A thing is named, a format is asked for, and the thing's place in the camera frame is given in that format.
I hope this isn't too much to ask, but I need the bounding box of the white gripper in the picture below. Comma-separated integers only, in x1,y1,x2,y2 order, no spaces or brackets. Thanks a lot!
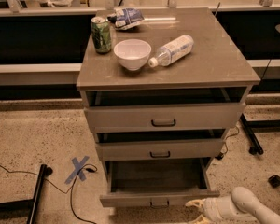
186,196,239,224

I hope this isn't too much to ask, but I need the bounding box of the grey bottom drawer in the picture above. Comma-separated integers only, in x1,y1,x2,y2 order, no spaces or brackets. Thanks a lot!
100,158,219,208

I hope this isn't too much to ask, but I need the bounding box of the grey drawer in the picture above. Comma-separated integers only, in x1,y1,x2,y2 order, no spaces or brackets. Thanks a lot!
100,158,219,208
95,139,223,161
84,103,245,133

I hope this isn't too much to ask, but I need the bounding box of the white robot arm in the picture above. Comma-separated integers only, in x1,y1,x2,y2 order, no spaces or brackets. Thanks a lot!
186,187,280,224

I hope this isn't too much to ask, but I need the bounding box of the grey middle drawer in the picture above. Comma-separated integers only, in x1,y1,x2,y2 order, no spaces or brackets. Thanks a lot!
95,139,223,161

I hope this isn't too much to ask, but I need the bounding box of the grey top drawer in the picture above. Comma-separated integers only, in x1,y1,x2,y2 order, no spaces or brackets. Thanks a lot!
84,103,245,133

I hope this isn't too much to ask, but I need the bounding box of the grey drawer cabinet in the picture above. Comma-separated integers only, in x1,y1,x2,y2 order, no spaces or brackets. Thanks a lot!
76,7,261,185

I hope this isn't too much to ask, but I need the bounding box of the black caster foot right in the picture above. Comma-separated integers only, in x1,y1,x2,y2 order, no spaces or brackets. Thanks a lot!
268,175,280,188

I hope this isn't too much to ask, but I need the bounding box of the black stand leg right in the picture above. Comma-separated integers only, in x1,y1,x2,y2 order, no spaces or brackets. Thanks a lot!
240,114,280,155

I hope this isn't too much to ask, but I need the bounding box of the black stand leg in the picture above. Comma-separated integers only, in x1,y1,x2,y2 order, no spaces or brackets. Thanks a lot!
0,164,52,224
240,114,280,155

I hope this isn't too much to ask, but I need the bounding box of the blue tape cross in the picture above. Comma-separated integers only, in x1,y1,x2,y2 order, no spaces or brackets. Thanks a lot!
64,156,89,185

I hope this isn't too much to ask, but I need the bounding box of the clear plastic water bottle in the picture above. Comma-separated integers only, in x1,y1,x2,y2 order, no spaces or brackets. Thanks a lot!
148,35,194,68

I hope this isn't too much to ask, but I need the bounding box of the white bowl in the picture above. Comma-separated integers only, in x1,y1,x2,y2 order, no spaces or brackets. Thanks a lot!
113,39,151,71

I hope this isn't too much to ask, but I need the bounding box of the black stand leg left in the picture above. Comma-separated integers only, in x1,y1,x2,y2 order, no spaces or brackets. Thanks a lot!
0,164,52,224

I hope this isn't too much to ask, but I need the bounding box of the blue white chip bag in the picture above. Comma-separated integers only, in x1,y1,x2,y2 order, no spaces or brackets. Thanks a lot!
107,7,145,31

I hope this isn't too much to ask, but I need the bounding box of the green soda can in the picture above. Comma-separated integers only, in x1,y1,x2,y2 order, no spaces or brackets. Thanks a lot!
91,16,111,53

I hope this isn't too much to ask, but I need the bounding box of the brown cable behind cabinet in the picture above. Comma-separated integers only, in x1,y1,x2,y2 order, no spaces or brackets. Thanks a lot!
215,125,241,161

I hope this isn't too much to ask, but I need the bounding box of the black floor cable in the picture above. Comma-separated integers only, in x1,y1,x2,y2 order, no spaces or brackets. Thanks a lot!
0,157,98,224

